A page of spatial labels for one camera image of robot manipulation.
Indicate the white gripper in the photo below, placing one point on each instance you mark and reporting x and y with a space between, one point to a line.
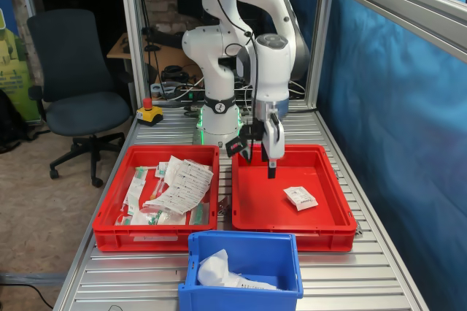
273 143

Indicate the white printed bandage packet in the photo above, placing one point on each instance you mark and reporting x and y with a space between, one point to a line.
301 198

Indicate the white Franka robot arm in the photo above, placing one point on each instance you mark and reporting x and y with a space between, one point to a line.
270 70

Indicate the shallow red plastic box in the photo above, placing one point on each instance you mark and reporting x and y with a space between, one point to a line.
292 216

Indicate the yellow emergency stop button box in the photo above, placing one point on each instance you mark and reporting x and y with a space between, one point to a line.
149 115

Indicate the red box with medical supplies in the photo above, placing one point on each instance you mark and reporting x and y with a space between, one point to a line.
109 238

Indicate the pile of white packets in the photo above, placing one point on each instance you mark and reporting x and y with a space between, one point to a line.
186 187

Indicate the green syringe package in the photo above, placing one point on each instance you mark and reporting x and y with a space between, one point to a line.
198 214

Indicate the blue plastic storage bin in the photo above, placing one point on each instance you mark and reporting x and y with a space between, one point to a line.
255 252

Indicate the clear plastic sterile package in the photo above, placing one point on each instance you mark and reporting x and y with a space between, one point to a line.
164 169

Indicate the clear round dish package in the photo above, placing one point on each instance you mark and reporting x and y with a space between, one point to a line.
171 219

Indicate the pink orange syringe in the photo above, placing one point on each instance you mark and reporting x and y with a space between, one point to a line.
157 188

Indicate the plain white bandage packet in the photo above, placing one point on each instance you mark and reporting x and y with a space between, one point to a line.
213 267

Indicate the grey tape roll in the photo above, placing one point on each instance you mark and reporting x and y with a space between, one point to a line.
157 89

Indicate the green cannula package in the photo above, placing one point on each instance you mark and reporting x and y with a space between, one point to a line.
136 187

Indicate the blue fabric backdrop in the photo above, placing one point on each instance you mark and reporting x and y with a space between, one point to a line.
401 143

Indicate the wooden desk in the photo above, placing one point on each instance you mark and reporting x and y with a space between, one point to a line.
168 57

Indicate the dark office chair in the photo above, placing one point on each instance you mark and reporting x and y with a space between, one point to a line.
73 55

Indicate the black bag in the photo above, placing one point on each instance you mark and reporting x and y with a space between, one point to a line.
9 125

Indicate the green poster banner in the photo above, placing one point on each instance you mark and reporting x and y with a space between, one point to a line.
14 70

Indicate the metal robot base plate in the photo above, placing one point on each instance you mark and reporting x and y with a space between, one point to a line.
220 143

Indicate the metal corner bracket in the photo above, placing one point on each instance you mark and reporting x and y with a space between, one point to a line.
223 209

